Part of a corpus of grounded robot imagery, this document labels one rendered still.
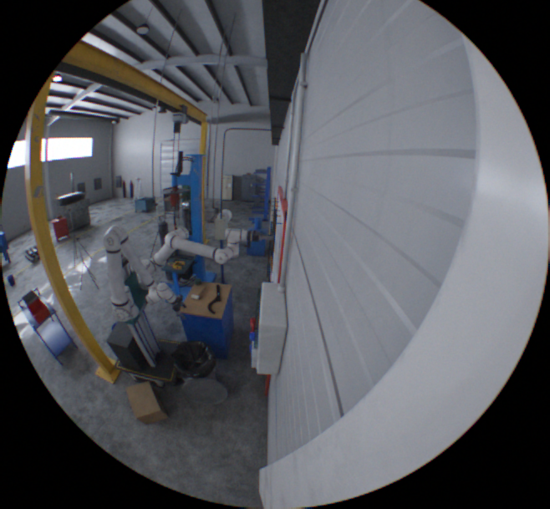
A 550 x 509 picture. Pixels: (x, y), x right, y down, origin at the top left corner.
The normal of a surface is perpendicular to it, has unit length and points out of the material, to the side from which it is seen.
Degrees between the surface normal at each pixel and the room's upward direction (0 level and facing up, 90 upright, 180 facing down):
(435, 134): 90
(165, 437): 0
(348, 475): 90
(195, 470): 0
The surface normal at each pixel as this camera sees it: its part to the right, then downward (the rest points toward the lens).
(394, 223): -1.00, -0.07
